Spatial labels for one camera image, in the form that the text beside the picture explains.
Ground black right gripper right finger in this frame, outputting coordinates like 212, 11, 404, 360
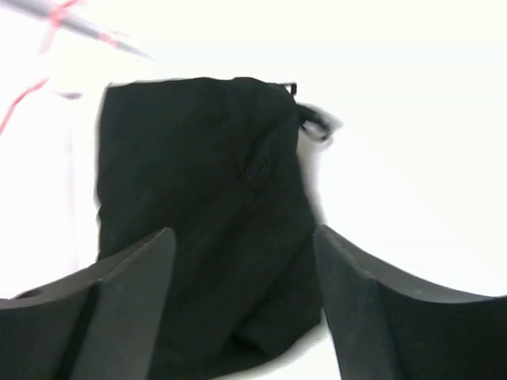
314, 225, 506, 380

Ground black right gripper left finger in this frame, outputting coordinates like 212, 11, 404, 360
1, 228, 176, 380

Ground black trousers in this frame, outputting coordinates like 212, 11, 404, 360
97, 78, 333, 379

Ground pink wire hanger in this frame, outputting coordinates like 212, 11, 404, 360
1, 1, 128, 129

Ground white metal clothes rack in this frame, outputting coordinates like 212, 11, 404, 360
1, 0, 152, 60

